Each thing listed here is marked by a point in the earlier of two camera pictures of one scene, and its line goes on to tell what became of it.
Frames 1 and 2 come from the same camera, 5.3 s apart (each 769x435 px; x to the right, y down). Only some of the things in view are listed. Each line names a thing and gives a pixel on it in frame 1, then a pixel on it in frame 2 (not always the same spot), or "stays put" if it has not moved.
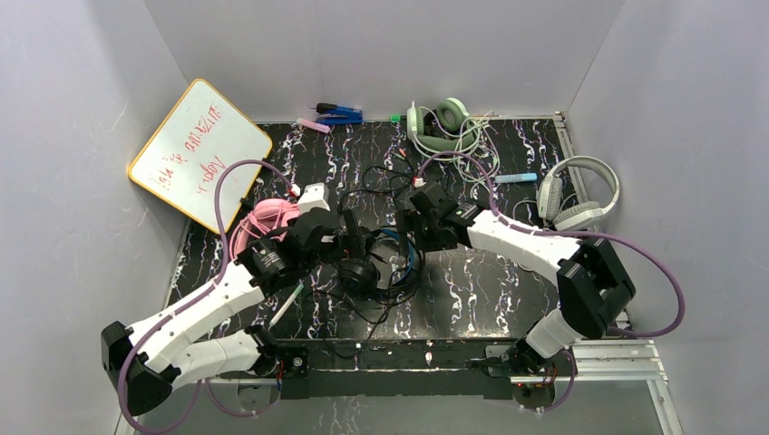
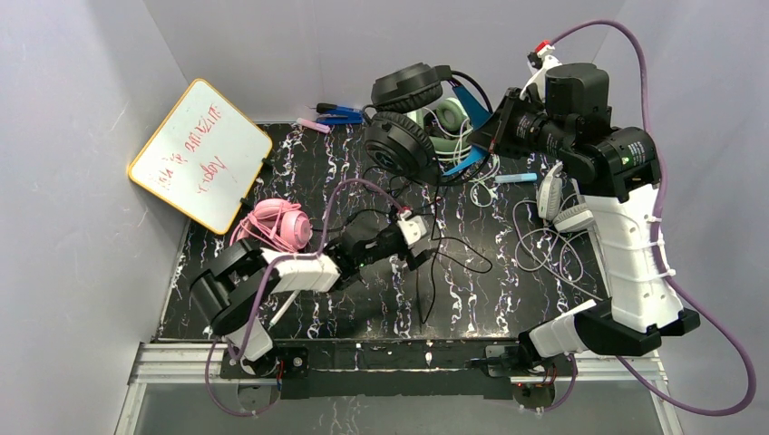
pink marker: [312, 125] stays put
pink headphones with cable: [265, 217] stays put
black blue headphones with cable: [394, 269] → [399, 134]
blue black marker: [330, 113] stays put
